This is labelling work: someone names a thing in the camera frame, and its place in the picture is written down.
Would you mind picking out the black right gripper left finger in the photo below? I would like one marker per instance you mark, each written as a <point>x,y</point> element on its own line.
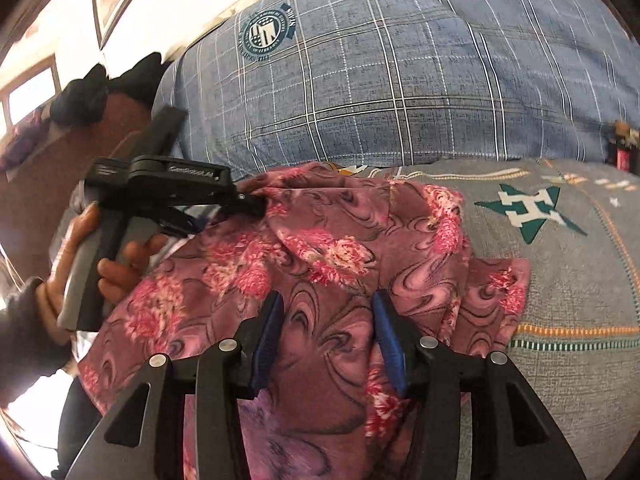
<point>141,436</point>

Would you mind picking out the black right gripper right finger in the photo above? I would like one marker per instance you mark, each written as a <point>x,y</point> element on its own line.
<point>513,434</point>

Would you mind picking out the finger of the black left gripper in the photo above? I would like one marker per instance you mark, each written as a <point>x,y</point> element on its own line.
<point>251,205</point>
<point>183,222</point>

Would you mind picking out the pink floral cloth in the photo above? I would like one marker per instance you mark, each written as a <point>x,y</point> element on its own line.
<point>327,243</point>

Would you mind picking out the dark sleeve left forearm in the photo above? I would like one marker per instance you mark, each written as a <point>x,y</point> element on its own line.
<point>28,351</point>

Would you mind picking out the person's left hand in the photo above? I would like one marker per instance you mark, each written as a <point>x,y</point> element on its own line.
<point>117,279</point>

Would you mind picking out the brown wooden headboard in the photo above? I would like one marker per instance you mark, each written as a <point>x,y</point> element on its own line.
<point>33,202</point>

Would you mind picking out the black cloth on headboard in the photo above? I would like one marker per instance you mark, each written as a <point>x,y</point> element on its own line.
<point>83,101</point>

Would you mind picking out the grey patterned bedsheet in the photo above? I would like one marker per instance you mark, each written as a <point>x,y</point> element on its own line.
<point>577,341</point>

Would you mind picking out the window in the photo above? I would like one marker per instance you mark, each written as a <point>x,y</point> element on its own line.
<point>34,87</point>

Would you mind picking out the blue plaid pillow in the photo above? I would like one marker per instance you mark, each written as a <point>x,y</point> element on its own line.
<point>404,82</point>

